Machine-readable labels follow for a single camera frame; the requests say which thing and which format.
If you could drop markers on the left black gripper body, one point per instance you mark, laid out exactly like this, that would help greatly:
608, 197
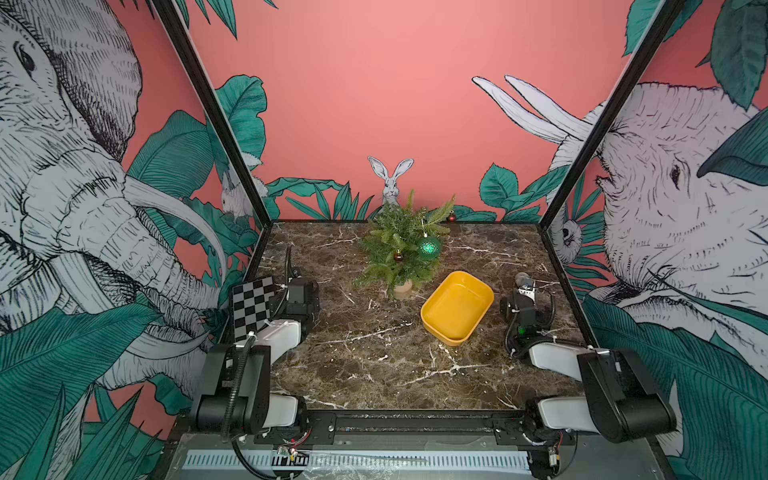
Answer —
314, 306

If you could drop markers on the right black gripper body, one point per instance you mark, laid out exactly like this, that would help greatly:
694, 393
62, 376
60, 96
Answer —
505, 305

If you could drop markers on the green glitter ball ornament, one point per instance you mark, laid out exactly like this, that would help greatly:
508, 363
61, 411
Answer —
429, 247

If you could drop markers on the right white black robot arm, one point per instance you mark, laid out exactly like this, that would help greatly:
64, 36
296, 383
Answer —
620, 401

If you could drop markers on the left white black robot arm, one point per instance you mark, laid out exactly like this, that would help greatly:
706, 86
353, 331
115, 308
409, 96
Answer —
233, 395

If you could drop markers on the small artificial christmas tree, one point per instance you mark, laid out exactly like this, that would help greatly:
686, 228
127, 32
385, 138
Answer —
399, 228

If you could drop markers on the black white checkerboard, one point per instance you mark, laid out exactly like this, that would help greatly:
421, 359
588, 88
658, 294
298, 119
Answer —
250, 306

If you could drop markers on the yellow plastic tray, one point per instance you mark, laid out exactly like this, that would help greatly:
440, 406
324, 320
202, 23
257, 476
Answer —
456, 307

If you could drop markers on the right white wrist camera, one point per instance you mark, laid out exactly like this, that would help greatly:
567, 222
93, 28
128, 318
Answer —
526, 286

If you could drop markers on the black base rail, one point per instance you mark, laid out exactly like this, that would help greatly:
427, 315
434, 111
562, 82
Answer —
408, 427

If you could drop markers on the white slotted cable duct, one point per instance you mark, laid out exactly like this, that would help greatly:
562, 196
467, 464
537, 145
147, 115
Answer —
486, 461

